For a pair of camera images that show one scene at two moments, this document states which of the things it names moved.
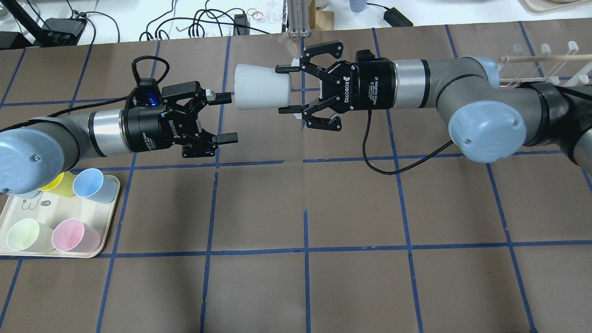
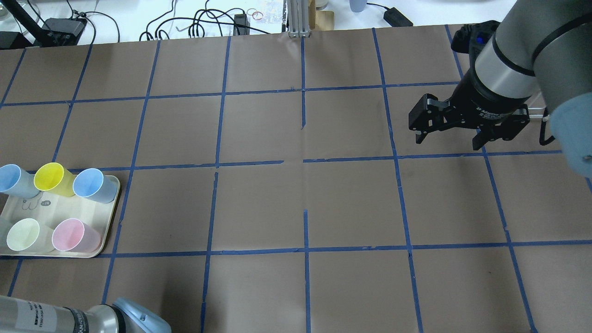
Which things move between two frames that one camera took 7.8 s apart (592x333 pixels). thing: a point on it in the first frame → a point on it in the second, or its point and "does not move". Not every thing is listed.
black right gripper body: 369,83 → 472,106
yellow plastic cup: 63,186 does not move
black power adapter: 396,19 does not move
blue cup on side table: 357,6 does not move
